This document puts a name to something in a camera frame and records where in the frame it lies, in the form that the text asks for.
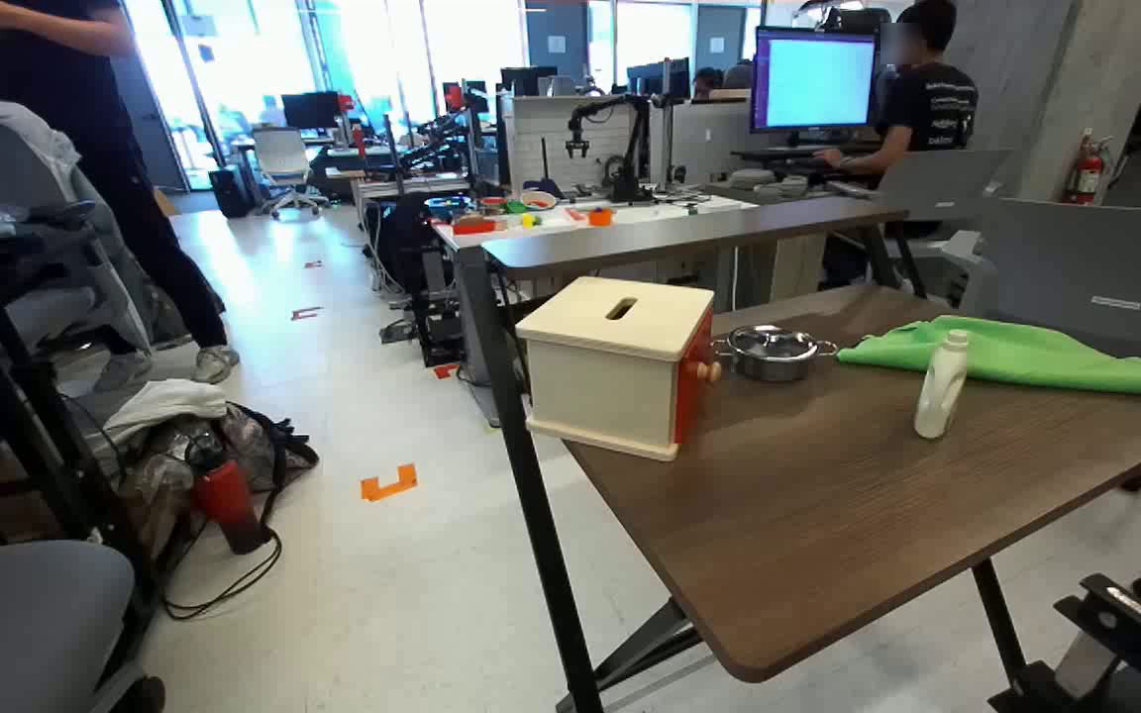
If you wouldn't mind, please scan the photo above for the grey laptop lid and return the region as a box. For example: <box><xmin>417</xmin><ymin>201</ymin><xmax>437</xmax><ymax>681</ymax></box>
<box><xmin>869</xmin><ymin>147</ymin><xmax>1017</xmax><ymax>222</ymax></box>

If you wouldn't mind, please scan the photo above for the red box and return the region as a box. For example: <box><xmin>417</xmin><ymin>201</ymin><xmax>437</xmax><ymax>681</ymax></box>
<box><xmin>670</xmin><ymin>345</ymin><xmax>726</xmax><ymax>450</ymax></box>

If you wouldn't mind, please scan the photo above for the black clamp mount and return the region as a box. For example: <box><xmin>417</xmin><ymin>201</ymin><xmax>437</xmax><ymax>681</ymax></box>
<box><xmin>988</xmin><ymin>565</ymin><xmax>1141</xmax><ymax>713</ymax></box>

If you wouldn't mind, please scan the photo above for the black table leg frame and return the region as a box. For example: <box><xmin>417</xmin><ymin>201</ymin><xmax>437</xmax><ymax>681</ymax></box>
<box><xmin>590</xmin><ymin>558</ymin><xmax>1037</xmax><ymax>713</ymax></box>

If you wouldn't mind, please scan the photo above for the lit computer monitor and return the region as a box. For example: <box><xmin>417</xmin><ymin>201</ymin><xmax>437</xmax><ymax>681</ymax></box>
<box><xmin>746</xmin><ymin>24</ymin><xmax>889</xmax><ymax>140</ymax></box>

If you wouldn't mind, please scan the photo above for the green cloth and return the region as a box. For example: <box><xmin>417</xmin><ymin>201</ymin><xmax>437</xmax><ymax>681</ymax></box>
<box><xmin>833</xmin><ymin>314</ymin><xmax>1141</xmax><ymax>409</ymax></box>

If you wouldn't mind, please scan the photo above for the grey Samsung screen back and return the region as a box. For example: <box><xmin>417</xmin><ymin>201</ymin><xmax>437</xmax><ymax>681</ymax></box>
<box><xmin>960</xmin><ymin>193</ymin><xmax>1141</xmax><ymax>379</ymax></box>

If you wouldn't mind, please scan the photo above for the orange floor tape marker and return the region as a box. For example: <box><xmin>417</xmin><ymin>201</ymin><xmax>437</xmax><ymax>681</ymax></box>
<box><xmin>358</xmin><ymin>459</ymin><xmax>423</xmax><ymax>507</ymax></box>

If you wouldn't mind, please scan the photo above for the grey padded chair seat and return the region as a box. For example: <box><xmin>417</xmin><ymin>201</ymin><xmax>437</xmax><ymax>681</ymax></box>
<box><xmin>0</xmin><ymin>535</ymin><xmax>144</xmax><ymax>713</ymax></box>

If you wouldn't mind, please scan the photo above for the standing person in dark clothes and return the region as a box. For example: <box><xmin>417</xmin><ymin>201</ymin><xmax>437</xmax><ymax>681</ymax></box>
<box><xmin>0</xmin><ymin>0</ymin><xmax>244</xmax><ymax>388</ymax></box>

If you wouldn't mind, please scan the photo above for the bag pile with white cloth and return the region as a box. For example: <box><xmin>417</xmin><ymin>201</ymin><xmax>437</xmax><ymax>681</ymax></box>
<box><xmin>99</xmin><ymin>376</ymin><xmax>324</xmax><ymax>535</ymax></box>

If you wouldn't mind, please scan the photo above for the red drink bottle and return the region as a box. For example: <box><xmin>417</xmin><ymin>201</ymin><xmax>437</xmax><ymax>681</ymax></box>
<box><xmin>189</xmin><ymin>455</ymin><xmax>275</xmax><ymax>558</ymax></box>

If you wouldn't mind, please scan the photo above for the black metal rack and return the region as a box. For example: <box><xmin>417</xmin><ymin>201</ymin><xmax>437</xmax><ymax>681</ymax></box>
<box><xmin>0</xmin><ymin>232</ymin><xmax>165</xmax><ymax>626</ymax></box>

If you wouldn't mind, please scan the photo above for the grey-top table with black leg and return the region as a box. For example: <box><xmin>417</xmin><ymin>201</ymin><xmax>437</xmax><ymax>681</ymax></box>
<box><xmin>453</xmin><ymin>193</ymin><xmax>913</xmax><ymax>713</ymax></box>

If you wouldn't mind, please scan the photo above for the small white plastic bottle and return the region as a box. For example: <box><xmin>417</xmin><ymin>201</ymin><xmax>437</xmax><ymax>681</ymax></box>
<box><xmin>913</xmin><ymin>326</ymin><xmax>973</xmax><ymax>445</ymax></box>

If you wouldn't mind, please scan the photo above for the small metal bowl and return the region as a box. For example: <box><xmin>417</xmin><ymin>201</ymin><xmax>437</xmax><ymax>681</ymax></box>
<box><xmin>721</xmin><ymin>319</ymin><xmax>840</xmax><ymax>388</ymax></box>

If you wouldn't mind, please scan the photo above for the grey clothes pile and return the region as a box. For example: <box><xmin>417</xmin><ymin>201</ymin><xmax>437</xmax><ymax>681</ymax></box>
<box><xmin>0</xmin><ymin>96</ymin><xmax>156</xmax><ymax>388</ymax></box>

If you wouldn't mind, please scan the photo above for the white office chair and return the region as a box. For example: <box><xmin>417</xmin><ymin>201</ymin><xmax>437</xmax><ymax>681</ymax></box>
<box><xmin>250</xmin><ymin>121</ymin><xmax>336</xmax><ymax>222</ymax></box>

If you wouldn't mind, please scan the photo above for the seated person in black shirt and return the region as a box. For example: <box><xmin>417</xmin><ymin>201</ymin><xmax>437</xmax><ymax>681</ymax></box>
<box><xmin>818</xmin><ymin>0</ymin><xmax>984</xmax><ymax>290</ymax></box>

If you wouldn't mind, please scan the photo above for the cream wooden slot box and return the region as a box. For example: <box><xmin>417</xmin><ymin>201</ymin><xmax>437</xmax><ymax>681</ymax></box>
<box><xmin>512</xmin><ymin>273</ymin><xmax>721</xmax><ymax>462</ymax></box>

